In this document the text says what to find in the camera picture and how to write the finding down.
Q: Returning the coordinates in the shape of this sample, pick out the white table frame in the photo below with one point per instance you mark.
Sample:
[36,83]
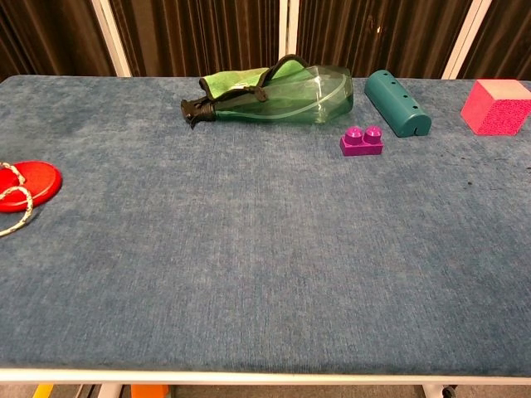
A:
[265,377]

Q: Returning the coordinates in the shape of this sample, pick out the green collapsible water bottle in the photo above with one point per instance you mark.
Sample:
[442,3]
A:
[298,101]

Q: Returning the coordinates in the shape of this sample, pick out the red disc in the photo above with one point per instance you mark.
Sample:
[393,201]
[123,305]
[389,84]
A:
[39,180]

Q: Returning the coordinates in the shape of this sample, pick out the green cloth black trim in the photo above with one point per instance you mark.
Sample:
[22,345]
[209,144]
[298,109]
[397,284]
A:
[230,83]

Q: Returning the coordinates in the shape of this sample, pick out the purple two-stud toy brick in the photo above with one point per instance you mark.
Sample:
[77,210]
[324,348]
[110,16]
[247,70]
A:
[361,145]

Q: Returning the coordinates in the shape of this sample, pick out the dark pleated curtain panel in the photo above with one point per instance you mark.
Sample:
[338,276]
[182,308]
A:
[199,33]
[373,37]
[45,37]
[506,37]

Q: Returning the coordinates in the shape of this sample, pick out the white partition post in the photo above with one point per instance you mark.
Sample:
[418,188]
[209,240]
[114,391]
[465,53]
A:
[288,37]
[466,37]
[112,37]

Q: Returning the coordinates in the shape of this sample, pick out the blue fabric table mat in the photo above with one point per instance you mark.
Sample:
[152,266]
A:
[249,248]

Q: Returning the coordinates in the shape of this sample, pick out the pink foam cube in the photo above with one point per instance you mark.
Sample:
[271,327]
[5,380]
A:
[493,112]

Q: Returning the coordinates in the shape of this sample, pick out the teal half-cylinder block with holes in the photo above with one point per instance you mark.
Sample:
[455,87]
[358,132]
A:
[394,103]

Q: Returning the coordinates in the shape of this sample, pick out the yellow floor tape stripe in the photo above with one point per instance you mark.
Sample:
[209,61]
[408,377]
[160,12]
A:
[42,391]

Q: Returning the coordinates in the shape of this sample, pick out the orange object under table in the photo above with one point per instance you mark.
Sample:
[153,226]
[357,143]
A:
[149,391]

